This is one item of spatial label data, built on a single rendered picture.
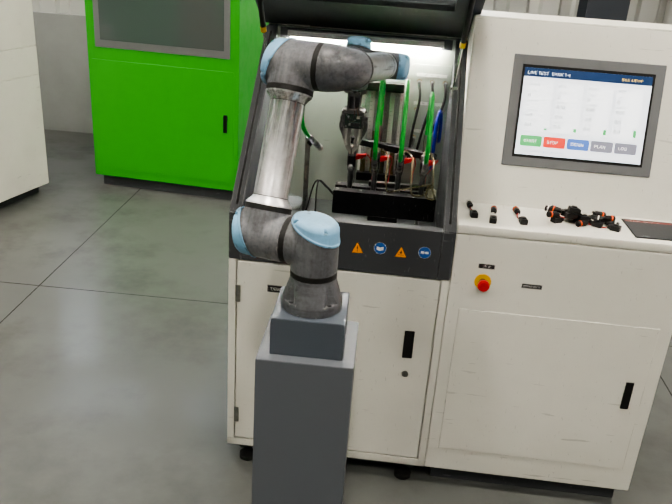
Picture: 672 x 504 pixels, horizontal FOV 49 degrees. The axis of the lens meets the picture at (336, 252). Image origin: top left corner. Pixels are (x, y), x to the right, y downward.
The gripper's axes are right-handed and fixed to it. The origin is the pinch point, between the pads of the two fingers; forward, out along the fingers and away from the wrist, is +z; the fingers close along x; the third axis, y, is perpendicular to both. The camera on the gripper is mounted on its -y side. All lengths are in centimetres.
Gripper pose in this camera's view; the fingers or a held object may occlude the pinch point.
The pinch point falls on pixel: (351, 149)
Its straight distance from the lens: 240.5
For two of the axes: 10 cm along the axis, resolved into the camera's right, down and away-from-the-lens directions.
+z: -0.6, 9.2, 3.9
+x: 9.9, 1.0, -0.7
